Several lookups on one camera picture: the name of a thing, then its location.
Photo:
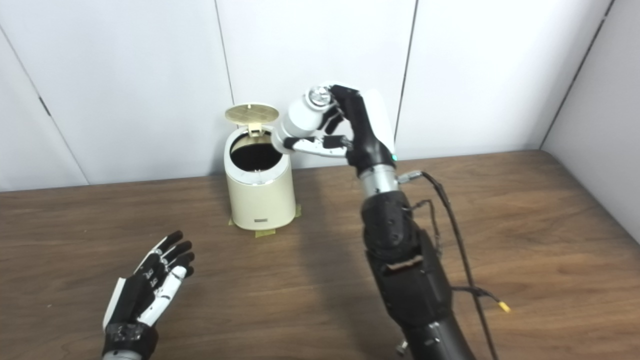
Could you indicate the cream-colored plastic bin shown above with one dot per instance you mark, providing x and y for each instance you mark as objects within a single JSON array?
[{"x": 260, "y": 200}]

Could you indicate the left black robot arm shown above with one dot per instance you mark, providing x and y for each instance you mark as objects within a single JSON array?
[{"x": 122, "y": 357}]

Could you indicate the black wall panel clip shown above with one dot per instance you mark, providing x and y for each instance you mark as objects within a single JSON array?
[{"x": 45, "y": 106}]

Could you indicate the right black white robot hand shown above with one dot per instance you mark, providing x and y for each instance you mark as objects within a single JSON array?
[{"x": 367, "y": 135}]

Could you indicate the round cream bin lid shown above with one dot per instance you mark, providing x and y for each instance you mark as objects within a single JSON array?
[{"x": 251, "y": 113}]

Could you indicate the small white plastic bottle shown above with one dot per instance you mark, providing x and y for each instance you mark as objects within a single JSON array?
[{"x": 302, "y": 117}]

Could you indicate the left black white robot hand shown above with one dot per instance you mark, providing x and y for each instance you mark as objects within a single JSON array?
[{"x": 135, "y": 295}]

